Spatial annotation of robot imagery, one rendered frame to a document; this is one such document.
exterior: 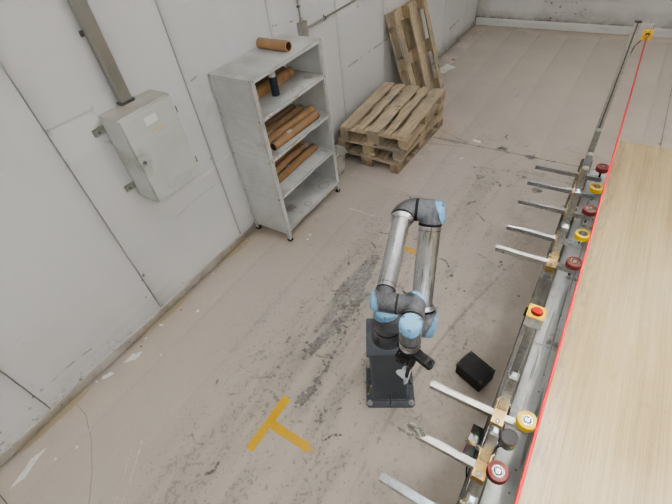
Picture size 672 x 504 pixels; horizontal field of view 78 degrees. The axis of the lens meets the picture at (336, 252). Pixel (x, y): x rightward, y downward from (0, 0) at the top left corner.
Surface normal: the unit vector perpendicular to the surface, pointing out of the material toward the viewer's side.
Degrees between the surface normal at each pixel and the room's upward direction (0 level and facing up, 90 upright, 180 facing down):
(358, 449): 0
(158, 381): 0
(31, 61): 90
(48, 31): 90
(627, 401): 0
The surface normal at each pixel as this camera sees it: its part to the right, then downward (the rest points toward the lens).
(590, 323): -0.11, -0.71
